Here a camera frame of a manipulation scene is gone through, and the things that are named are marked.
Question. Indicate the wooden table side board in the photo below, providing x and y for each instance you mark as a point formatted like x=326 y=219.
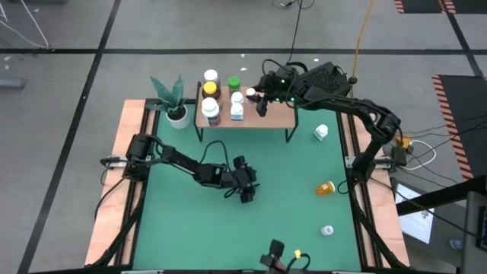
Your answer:
x=384 y=228
x=114 y=213

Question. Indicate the large white bottle purple label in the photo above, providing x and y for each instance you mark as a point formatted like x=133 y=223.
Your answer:
x=210 y=108

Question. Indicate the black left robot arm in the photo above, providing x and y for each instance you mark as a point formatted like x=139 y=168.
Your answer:
x=179 y=160

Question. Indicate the white-capped bottle green label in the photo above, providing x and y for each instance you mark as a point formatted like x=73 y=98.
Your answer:
x=211 y=75

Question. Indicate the black metal table frame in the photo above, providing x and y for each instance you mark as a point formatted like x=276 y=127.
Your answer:
x=344 y=122

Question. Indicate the green snake plant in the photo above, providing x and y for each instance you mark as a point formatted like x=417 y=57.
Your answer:
x=169 y=95

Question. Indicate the small white pill bottle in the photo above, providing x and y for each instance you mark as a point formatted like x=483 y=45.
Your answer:
x=250 y=91

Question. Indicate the white square bottle blue label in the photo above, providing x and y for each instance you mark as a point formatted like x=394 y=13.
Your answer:
x=236 y=112

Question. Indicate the orange pill bottle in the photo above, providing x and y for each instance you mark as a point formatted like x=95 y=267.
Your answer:
x=325 y=189

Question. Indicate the grey cabinet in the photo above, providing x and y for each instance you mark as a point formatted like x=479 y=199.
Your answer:
x=473 y=236

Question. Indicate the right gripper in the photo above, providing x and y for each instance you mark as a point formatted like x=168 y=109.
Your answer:
x=272 y=85

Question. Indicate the silver mounting bracket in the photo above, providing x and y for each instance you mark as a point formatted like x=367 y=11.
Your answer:
x=349 y=161
x=114 y=163

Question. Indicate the small translucent white bottle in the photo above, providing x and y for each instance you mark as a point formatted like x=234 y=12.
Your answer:
x=326 y=230

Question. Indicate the amber bottle yellow cap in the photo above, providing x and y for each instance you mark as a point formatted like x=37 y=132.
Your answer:
x=210 y=88

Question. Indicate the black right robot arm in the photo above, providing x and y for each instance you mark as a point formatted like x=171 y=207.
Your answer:
x=373 y=114

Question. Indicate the white round plant pot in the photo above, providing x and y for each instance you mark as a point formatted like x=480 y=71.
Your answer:
x=179 y=121

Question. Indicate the white screen monitor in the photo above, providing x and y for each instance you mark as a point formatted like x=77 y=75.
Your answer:
x=414 y=220

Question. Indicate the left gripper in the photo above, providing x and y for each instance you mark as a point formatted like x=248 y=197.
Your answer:
x=241 y=179

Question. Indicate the black metal beam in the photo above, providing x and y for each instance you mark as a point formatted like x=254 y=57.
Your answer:
x=437 y=196

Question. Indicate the grey floor object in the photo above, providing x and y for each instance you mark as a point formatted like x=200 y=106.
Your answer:
x=11 y=83

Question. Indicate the wooden shelf black metal frame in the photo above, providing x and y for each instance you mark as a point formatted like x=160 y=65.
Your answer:
x=274 y=118

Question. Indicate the black mat orange stripes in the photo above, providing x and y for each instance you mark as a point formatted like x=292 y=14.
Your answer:
x=422 y=5
x=472 y=114

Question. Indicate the white-capped bottle pale blue label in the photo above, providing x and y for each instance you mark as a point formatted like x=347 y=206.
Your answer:
x=321 y=131

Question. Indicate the green bottle green cap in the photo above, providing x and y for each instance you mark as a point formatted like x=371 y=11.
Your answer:
x=234 y=82

